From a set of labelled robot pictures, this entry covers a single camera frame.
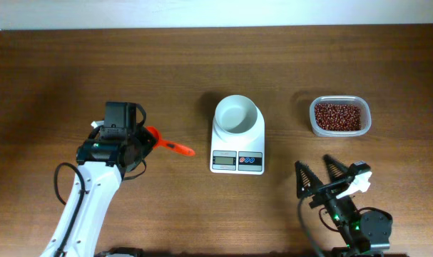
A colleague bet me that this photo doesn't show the white digital kitchen scale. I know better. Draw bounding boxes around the white digital kitchen scale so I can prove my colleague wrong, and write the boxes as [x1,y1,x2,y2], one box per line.
[210,107,266,176]

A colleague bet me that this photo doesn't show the red measuring scoop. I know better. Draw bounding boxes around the red measuring scoop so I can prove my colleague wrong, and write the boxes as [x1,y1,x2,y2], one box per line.
[146,126,195,156]

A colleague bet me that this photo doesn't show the clear plastic bean container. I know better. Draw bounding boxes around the clear plastic bean container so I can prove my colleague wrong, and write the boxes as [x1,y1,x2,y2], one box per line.
[309,96,372,137]

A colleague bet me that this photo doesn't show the red adzuki beans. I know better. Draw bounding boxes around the red adzuki beans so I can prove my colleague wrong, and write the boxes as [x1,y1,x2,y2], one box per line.
[314,104,362,131]

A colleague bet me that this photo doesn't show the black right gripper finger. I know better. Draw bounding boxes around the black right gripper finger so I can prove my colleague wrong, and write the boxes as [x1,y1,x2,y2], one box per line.
[323,154,348,182]
[295,161,323,198]

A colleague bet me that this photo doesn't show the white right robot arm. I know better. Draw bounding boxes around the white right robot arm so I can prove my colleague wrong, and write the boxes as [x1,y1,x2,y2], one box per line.
[295,154,393,256]

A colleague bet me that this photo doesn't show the white round bowl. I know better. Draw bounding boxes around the white round bowl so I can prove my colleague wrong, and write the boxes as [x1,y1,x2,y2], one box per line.
[215,95,258,134]

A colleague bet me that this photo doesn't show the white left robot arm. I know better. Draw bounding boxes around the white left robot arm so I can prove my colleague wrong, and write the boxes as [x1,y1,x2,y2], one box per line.
[42,102,157,257]

